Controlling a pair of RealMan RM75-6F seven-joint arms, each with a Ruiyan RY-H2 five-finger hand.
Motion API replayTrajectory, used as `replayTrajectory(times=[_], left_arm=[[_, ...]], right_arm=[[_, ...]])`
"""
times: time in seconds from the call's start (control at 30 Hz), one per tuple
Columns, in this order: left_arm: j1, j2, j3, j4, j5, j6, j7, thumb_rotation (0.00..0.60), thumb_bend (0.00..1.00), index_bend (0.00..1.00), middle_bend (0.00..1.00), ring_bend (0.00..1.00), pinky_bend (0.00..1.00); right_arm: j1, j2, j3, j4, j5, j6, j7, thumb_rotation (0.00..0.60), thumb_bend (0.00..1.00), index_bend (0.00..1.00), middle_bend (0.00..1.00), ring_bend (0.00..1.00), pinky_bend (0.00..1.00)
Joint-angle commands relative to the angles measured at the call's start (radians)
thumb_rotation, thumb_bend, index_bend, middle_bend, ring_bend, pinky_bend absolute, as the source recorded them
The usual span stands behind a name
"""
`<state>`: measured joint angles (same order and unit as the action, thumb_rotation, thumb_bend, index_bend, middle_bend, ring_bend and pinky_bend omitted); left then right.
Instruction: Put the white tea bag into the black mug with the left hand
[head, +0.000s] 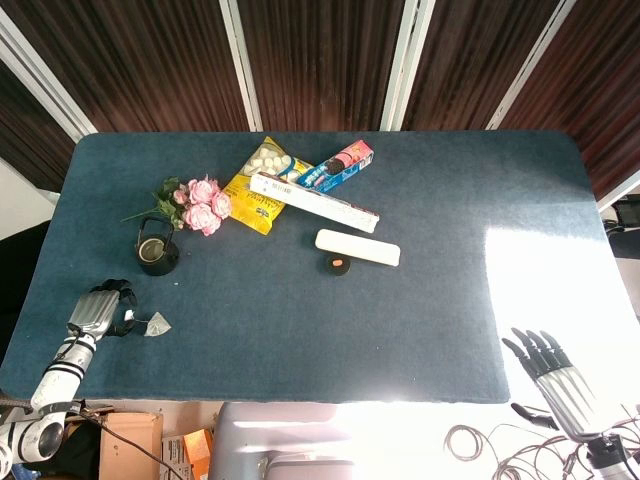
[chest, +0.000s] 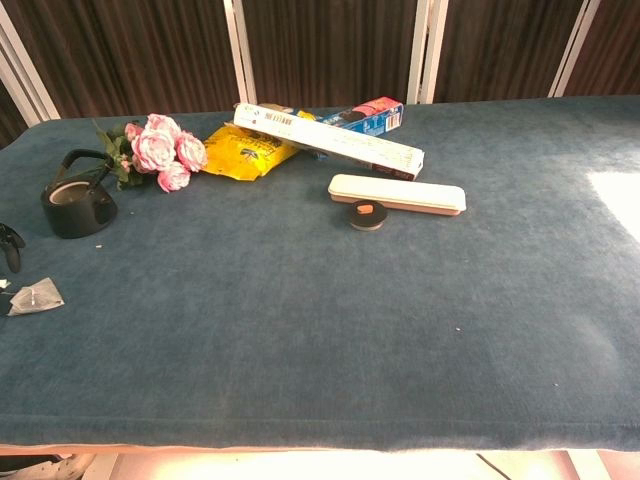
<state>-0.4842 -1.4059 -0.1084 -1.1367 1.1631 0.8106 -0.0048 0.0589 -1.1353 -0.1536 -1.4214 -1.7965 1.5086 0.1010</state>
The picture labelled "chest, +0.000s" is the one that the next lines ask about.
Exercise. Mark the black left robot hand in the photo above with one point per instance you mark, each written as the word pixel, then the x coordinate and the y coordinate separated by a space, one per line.
pixel 11 245

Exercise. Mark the grey mesh tea bag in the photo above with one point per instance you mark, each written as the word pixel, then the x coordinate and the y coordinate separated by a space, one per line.
pixel 37 296

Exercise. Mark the yellow snack bag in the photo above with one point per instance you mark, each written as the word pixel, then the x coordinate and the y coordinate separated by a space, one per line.
pixel 240 157

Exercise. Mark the pink artificial flower bouquet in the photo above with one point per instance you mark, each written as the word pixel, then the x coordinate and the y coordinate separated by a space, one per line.
pixel 152 147

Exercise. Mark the white scuffed base under table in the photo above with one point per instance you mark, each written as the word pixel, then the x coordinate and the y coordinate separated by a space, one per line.
pixel 50 467

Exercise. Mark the blue velvet tablecloth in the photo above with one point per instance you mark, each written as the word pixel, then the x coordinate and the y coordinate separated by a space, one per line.
pixel 300 320

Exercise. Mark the long white cardboard box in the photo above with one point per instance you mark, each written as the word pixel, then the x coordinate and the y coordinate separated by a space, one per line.
pixel 330 142

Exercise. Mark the round black lid orange tab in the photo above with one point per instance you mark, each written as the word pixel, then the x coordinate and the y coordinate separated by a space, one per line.
pixel 368 216

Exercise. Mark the blue cookie box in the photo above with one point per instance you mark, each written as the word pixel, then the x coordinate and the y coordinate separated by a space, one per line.
pixel 370 116

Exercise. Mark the white and pink flat case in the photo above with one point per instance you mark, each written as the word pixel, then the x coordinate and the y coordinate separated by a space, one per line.
pixel 400 195

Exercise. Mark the white table leg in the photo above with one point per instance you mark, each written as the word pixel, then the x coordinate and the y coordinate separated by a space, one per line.
pixel 582 465

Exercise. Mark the white screen frame post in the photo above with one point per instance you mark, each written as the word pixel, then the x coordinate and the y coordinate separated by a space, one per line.
pixel 240 50
pixel 427 50
pixel 575 50
pixel 25 75

